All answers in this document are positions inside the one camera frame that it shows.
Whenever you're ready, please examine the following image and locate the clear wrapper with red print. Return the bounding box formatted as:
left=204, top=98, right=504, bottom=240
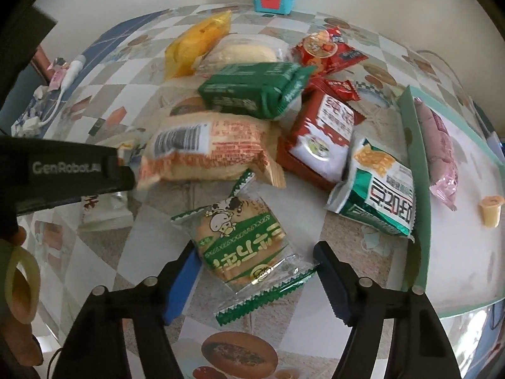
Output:
left=79, top=193, right=135, bottom=230

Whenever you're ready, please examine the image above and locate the person's left hand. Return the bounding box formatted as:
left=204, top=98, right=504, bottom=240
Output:
left=0, top=226, right=45, bottom=369

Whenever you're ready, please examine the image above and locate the red snack packet with figures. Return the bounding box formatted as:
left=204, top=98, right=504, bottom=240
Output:
left=292, top=26, right=368, bottom=76

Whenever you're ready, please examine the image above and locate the small pink packet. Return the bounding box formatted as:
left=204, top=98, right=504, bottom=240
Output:
left=47, top=57, right=70, bottom=87

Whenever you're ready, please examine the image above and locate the white charger cable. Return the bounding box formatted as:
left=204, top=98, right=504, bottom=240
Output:
left=33, top=55, right=86, bottom=129

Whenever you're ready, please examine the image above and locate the brick print bread packet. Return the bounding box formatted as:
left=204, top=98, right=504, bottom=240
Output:
left=137, top=111, right=287, bottom=189

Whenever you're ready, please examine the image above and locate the dark green snack packet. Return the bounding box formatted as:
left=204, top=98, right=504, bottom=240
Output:
left=197, top=62, right=317, bottom=121

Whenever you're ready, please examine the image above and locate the yellow jelly cup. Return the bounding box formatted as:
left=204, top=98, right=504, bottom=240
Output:
left=478, top=195, right=505, bottom=228

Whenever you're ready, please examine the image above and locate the red and white snack packet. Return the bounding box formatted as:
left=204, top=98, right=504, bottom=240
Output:
left=275, top=86, right=366, bottom=191

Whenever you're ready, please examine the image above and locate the green cow print cracker packet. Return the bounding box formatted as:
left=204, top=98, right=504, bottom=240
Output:
left=171, top=169, right=318, bottom=327

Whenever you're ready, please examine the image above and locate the green white waffle print packet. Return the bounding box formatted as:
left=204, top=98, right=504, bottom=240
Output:
left=325, top=137, right=417, bottom=241

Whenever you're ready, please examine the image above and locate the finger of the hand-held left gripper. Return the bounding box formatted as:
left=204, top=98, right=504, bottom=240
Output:
left=104, top=148, right=137, bottom=195

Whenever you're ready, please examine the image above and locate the small red sachet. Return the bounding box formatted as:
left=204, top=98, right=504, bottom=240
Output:
left=311, top=76, right=362, bottom=104

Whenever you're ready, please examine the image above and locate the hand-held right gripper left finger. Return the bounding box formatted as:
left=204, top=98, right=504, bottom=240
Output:
left=53, top=241, right=202, bottom=379

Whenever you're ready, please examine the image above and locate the clear packet with white bun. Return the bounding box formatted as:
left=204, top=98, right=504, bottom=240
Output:
left=196, top=33, right=289, bottom=76

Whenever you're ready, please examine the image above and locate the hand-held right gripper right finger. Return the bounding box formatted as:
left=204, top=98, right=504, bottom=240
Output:
left=313, top=241, right=462, bottom=379

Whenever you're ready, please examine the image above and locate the pink snack packet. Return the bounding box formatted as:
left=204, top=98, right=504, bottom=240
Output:
left=413, top=98, right=460, bottom=211

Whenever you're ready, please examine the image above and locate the teal rimmed tray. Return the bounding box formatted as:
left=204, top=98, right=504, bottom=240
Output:
left=395, top=85, right=505, bottom=320

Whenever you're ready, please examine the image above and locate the brown wooden chair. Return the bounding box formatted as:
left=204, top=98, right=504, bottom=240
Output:
left=31, top=46, right=51, bottom=84

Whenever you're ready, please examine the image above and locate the yellow bread packet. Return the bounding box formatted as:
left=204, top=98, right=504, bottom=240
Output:
left=163, top=11, right=232, bottom=80

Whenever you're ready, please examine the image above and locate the checked printed tablecloth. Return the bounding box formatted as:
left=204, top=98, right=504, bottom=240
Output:
left=10, top=4, right=496, bottom=379

